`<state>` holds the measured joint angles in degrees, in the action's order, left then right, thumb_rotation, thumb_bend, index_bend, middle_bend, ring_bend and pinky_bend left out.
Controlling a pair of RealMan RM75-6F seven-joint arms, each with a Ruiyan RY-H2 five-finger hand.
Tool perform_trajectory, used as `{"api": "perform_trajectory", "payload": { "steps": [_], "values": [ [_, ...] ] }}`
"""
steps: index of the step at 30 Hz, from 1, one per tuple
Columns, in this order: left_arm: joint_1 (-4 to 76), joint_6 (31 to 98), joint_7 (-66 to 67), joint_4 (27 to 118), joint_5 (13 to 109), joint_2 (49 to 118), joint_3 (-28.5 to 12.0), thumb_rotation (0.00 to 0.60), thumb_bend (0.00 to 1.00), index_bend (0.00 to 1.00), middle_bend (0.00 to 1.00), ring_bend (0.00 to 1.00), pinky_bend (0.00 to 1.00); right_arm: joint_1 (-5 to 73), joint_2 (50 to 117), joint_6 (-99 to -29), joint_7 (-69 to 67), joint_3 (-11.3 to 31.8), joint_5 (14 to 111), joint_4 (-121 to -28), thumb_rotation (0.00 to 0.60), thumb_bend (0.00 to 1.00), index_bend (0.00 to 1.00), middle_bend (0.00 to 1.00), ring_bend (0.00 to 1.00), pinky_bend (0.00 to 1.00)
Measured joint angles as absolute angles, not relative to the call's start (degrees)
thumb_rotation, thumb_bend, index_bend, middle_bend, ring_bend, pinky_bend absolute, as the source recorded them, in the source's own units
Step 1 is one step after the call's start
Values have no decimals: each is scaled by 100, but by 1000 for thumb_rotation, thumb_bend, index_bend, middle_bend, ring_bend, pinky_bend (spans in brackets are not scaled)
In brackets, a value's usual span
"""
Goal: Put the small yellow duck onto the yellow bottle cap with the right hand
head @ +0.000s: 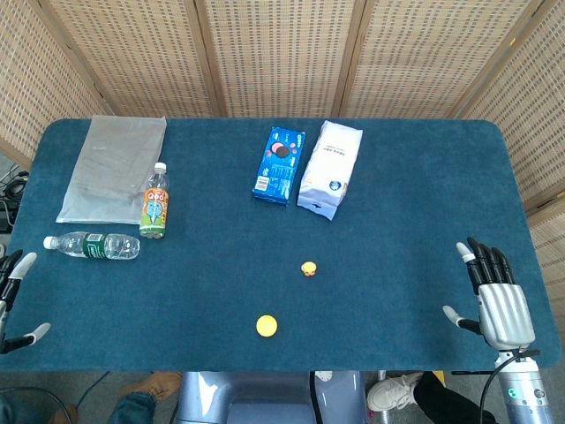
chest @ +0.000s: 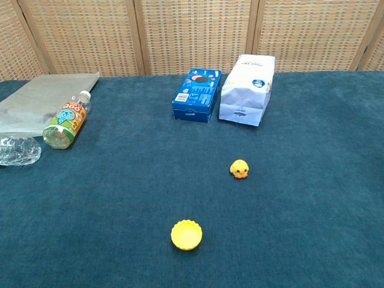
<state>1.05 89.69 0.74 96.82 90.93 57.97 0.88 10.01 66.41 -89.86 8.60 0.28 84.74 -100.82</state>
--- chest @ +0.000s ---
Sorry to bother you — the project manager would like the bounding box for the yellow rubber duck toy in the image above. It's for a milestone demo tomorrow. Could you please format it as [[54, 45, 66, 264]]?
[[229, 159, 250, 180]]

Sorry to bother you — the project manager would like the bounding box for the blue cookie box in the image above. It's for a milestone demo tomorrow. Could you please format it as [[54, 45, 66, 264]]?
[[172, 68, 222, 123]]

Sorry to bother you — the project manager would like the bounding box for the white paper bag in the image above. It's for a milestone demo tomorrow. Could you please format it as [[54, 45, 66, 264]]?
[[218, 54, 276, 127]]

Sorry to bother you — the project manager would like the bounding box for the teal table cloth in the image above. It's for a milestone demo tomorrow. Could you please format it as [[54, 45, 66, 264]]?
[[0, 70, 384, 288]]

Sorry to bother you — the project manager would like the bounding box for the yellow round scalloped dish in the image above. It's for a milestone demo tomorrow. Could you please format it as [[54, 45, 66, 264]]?
[[170, 220, 203, 251]]

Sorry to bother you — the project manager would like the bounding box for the woven rattan folding screen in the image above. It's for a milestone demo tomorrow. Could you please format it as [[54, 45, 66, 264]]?
[[0, 0, 384, 82]]

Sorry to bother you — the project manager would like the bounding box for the juice bottle with cartoon label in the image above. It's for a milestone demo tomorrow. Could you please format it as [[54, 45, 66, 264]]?
[[42, 90, 92, 150]]

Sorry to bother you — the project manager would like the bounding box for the grey flat padded envelope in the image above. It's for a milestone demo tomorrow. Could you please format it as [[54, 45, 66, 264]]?
[[0, 71, 101, 137]]

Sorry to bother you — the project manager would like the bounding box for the clear crumpled plastic bottle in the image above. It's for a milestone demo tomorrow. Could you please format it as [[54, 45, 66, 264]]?
[[0, 134, 42, 167]]

